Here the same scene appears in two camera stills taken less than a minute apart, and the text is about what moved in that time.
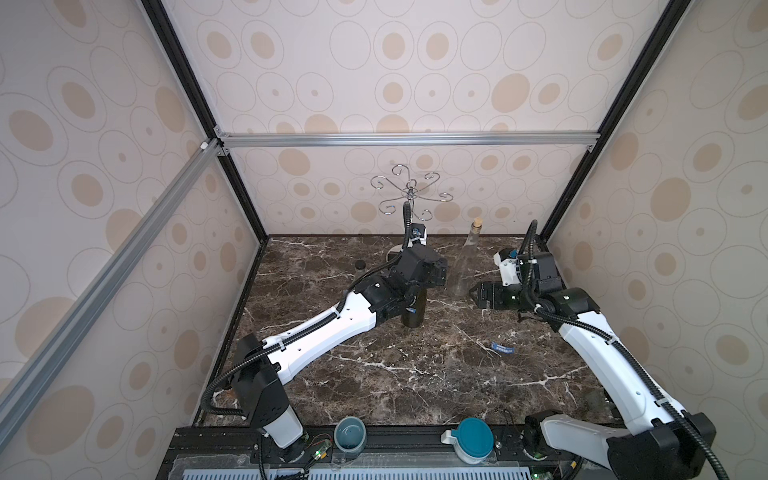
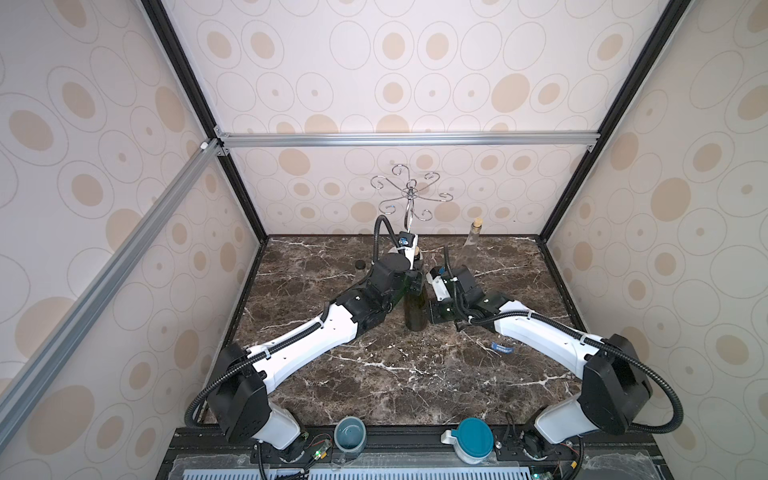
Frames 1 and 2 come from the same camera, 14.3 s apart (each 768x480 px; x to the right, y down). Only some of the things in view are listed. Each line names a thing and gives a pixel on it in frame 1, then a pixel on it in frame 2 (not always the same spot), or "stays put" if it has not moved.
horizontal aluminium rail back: [411, 139] stays put
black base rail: [241, 452] stays put
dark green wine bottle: [413, 313] stays put
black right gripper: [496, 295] -> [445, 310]
